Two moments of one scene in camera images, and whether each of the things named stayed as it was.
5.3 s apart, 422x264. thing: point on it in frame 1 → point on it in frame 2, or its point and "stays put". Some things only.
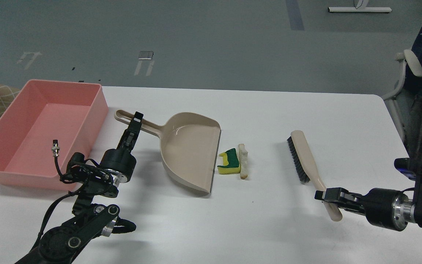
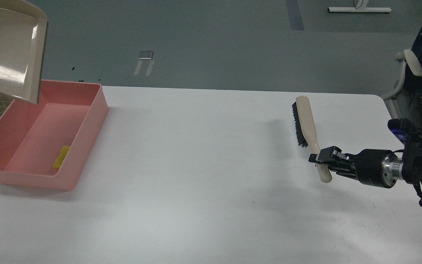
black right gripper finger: x=338 y=194 → x=328 y=154
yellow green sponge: x=231 y=165 → x=59 y=160
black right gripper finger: x=357 y=208 → x=346 y=171
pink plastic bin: x=18 y=151 stays put
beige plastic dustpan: x=189 y=144 → x=11 y=38
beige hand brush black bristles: x=307 y=170 → x=306 y=132
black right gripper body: x=388 y=208 → x=379 y=167
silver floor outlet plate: x=145 y=55 stays put
